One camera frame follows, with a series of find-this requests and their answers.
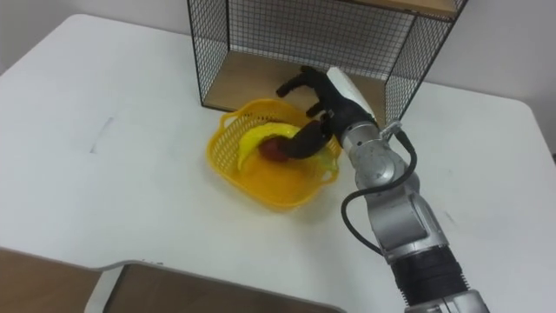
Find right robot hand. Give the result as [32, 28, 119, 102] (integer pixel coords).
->
[275, 65, 378, 160]

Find red apple soft toy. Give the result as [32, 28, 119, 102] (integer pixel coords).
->
[258, 137, 289, 163]

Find yellow banana soft toy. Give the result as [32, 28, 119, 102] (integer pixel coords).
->
[236, 122, 301, 172]

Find yellow plastic mesh basket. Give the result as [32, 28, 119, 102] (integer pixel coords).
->
[206, 97, 342, 213]

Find white desk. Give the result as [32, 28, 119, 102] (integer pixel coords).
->
[0, 13, 556, 313]

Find black wire mesh shelf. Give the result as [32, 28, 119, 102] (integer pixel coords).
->
[187, 0, 469, 130]

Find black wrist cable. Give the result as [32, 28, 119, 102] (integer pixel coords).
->
[341, 122, 419, 256]

